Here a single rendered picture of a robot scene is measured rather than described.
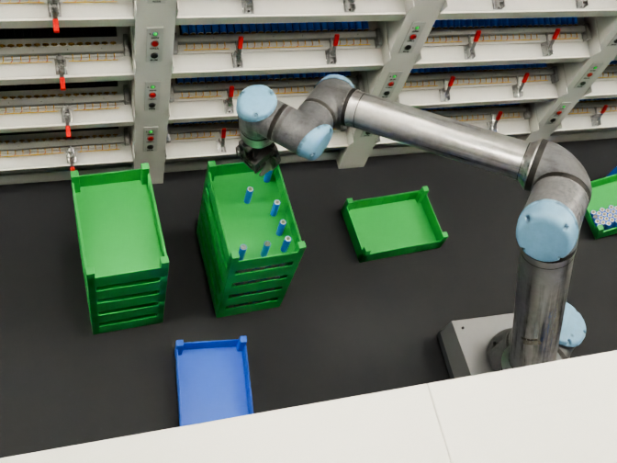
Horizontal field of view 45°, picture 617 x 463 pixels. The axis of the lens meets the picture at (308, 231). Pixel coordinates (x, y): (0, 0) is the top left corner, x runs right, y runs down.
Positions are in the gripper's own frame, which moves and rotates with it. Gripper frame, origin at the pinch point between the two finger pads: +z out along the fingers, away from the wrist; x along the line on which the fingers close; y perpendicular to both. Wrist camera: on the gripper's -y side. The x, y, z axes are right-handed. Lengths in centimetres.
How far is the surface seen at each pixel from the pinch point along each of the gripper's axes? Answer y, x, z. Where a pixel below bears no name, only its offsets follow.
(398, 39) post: -48.4, 1.4, -8.1
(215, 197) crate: 16.9, -2.6, 2.3
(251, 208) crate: 10.6, 4.3, 9.2
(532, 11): -81, 21, -10
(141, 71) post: 10.2, -35.8, -14.5
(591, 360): 36, 70, -143
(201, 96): -2.3, -30.4, 7.8
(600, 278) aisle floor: -71, 91, 65
